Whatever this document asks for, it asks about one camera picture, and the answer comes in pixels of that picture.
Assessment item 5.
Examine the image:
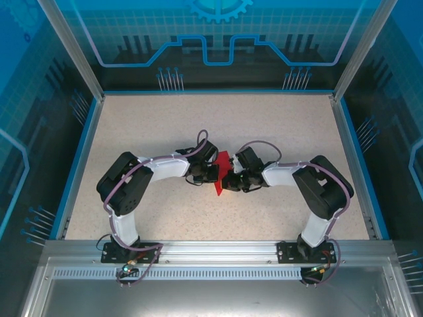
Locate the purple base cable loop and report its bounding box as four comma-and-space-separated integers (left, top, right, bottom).
115, 243, 165, 287
301, 239, 343, 285

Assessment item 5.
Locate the aluminium frame post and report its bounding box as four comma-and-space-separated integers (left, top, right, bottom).
331, 0, 399, 102
36, 0, 106, 102

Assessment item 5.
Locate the blue and silver side rail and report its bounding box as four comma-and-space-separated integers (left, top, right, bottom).
330, 94, 391, 240
49, 98, 104, 240

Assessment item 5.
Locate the slotted silver cable duct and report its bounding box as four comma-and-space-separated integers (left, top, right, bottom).
52, 267, 308, 281

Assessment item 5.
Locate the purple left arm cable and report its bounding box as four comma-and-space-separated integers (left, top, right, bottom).
104, 130, 209, 248

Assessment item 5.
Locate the steel sheet panel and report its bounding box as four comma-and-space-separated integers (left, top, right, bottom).
19, 257, 419, 317

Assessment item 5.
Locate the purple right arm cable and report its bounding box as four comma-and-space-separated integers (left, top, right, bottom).
237, 140, 352, 244

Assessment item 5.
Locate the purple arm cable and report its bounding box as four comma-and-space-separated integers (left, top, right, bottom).
104, 130, 209, 248
237, 140, 352, 244

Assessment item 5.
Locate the aluminium mounting rail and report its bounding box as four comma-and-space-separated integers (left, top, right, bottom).
44, 240, 394, 265

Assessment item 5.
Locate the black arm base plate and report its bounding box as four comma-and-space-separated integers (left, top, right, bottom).
100, 242, 163, 265
276, 240, 341, 264

